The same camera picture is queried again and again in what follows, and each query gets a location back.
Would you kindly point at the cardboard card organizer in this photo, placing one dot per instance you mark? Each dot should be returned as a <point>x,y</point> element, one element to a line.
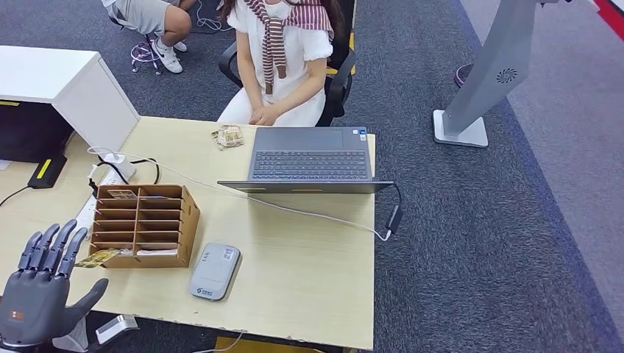
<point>187,229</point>

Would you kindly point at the white paper sheet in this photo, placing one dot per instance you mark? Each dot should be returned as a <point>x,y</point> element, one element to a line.
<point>4,164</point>

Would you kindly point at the person's left forearm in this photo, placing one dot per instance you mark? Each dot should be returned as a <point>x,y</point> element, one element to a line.
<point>302,92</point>

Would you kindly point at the white cabinet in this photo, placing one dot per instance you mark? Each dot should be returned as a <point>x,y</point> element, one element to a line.
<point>73,92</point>

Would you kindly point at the round purple-rimmed base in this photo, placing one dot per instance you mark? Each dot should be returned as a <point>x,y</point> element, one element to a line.
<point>460,75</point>

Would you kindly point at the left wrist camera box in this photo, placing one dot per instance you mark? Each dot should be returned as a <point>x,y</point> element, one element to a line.
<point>114,329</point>

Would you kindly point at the person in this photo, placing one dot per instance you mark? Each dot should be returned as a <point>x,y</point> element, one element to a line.
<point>146,14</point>
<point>292,63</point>

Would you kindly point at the person's right hand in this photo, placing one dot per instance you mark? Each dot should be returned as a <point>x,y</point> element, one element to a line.
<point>256,118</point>

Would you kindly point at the black office chair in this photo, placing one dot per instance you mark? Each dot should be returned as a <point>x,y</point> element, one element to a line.
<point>341,87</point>

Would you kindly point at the person's left hand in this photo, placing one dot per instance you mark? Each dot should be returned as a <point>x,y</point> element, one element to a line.
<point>273,114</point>

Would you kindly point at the white charger plug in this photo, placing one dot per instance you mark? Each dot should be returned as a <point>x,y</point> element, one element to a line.
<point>120,164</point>

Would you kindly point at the yellow block under desk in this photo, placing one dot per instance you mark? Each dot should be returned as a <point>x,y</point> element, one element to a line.
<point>263,347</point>

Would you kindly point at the white power strip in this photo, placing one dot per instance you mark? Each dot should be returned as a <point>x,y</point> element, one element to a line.
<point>85,212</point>

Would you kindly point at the white plastic sheet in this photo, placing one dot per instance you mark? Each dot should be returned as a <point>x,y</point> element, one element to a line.
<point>73,338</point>

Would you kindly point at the black yellow-labelled power brick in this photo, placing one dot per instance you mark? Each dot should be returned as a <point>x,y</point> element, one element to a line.
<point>47,171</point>

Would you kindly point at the white card in organizer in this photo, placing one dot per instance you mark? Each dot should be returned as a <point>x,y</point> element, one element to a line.
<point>156,252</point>

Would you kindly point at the grey kiosk stand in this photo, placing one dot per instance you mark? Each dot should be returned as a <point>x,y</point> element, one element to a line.
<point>487,68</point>

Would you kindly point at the robot grey left hand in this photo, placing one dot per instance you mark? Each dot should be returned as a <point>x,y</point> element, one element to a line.
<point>34,297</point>

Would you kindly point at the grey card reader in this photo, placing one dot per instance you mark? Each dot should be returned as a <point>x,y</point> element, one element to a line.
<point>214,272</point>

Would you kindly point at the clear card in organizer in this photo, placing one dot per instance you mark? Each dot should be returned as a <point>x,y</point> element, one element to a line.
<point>122,194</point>

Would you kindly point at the yellow patterned card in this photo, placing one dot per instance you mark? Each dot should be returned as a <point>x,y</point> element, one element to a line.
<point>97,258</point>

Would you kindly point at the grey laptop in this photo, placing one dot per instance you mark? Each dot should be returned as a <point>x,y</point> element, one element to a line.
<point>309,161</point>

